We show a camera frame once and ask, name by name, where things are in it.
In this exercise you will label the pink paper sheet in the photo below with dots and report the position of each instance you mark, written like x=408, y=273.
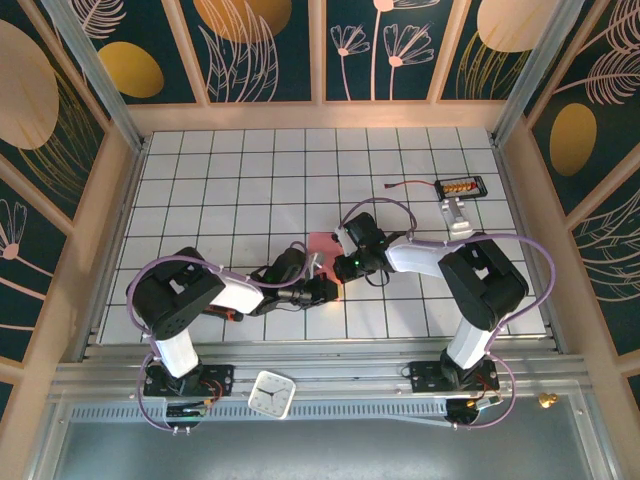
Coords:
x=322, y=242

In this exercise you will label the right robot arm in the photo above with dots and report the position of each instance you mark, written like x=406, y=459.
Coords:
x=480, y=285

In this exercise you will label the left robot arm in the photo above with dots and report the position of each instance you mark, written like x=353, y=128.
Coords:
x=170, y=300

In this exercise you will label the white square clock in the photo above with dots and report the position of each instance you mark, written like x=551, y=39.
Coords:
x=272, y=394

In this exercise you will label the orange black utility knife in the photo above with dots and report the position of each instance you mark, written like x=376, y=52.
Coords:
x=227, y=315

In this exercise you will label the black charger board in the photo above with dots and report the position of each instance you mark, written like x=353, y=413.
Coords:
x=460, y=187

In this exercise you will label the grey metal shelf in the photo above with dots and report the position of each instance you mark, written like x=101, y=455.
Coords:
x=300, y=450

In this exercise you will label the small controller board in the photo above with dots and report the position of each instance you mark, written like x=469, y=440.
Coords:
x=185, y=411
x=470, y=407

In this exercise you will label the small brass knob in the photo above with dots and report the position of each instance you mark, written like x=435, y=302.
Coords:
x=547, y=400

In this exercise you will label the aluminium table rail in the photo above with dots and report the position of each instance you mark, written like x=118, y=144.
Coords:
x=325, y=360

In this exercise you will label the white plastic bracket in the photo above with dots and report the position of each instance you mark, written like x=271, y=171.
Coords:
x=456, y=217

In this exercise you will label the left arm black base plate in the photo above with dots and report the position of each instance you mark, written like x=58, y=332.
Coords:
x=220, y=375

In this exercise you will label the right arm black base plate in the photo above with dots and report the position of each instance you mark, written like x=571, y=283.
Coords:
x=425, y=372

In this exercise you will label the aluminium frame post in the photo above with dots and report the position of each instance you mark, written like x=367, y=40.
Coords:
x=537, y=70
x=97, y=80

